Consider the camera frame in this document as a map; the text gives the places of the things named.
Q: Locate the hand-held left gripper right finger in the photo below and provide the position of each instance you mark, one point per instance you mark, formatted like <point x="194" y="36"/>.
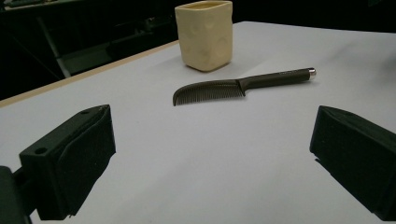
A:
<point x="358" y="155"/>

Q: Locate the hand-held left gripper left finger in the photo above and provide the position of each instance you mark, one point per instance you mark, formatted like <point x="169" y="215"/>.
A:
<point x="71" y="165"/>

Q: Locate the black comb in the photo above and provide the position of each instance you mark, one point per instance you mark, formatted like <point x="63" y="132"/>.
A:
<point x="218" y="88"/>

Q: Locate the cream ceramic cup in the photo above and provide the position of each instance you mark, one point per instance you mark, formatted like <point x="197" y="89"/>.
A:
<point x="205" y="37"/>

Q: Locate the white table mat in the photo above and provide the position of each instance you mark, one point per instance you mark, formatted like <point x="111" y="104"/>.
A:
<point x="193" y="161"/>

